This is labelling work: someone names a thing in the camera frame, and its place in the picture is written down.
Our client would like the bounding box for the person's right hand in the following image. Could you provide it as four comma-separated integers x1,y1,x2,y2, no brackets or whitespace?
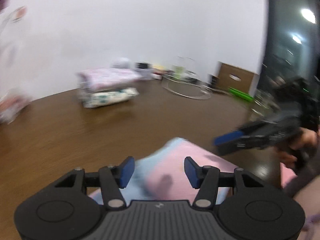
274,128,319,170

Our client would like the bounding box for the clear plastic snack bag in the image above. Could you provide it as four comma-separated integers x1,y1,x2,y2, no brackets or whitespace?
1,89,31,124

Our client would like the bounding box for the white round robot toy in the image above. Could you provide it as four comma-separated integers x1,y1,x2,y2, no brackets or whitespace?
112,57,131,69

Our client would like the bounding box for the white charging cable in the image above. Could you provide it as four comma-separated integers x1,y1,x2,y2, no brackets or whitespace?
161,73,213,100

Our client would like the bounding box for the green rectangular box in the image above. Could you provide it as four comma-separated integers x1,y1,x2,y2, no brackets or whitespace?
228,87,254,102

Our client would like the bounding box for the clear drinking glass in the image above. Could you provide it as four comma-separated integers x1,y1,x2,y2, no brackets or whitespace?
251,89,278,116

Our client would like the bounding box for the folded pink floral cloth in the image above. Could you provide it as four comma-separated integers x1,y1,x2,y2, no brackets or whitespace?
77,68,142,92

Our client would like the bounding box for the folded cream green-flower cloth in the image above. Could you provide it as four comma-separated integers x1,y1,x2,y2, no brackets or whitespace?
78,87,139,108

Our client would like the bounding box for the pink blue purple garment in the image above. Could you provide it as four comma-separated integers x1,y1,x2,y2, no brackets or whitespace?
88,137,298,205

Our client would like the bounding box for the green liquid bottle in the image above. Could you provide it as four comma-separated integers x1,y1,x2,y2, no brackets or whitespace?
173,65,185,79

